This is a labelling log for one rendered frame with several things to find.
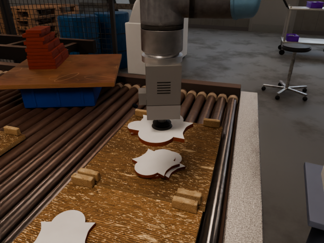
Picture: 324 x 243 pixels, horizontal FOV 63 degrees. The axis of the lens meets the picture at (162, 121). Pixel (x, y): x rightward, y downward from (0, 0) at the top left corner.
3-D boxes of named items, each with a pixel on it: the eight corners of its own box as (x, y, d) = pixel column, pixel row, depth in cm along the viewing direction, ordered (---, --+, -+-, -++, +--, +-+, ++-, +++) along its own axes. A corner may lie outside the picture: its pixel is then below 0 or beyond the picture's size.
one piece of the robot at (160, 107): (128, 35, 51) (133, 112, 59) (127, 44, 43) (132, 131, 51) (179, 34, 52) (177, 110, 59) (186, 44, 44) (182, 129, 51)
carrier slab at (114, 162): (222, 130, 97) (222, 126, 96) (204, 212, 62) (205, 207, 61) (133, 117, 106) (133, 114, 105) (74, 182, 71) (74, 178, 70)
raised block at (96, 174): (101, 179, 70) (100, 170, 69) (97, 183, 69) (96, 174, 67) (81, 174, 72) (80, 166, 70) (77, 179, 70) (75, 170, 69)
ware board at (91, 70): (121, 57, 152) (121, 53, 152) (114, 86, 108) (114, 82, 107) (32, 58, 149) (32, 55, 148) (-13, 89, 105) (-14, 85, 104)
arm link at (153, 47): (140, 31, 43) (140, 24, 50) (141, 60, 45) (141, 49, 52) (186, 31, 43) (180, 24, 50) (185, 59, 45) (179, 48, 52)
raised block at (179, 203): (198, 209, 61) (199, 199, 59) (196, 214, 59) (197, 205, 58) (173, 203, 62) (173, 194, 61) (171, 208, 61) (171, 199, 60)
